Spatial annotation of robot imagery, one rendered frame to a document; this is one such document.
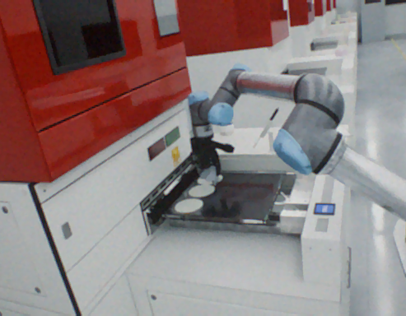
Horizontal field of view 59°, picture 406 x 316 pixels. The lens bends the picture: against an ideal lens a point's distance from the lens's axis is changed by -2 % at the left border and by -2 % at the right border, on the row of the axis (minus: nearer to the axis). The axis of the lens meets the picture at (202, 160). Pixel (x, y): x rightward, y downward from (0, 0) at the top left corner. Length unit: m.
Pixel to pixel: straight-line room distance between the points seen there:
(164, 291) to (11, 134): 0.62
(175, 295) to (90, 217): 0.35
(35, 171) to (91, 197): 0.21
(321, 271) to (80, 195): 0.65
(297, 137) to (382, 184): 0.22
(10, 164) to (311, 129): 0.70
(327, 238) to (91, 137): 0.64
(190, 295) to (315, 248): 0.39
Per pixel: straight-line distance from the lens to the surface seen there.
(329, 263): 1.01
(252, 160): 1.51
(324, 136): 0.89
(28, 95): 0.83
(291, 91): 1.01
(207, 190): 1.39
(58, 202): 0.95
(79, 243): 1.02
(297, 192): 1.35
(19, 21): 0.85
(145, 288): 1.20
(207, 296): 1.11
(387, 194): 0.93
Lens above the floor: 1.50
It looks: 21 degrees down
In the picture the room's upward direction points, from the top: 10 degrees counter-clockwise
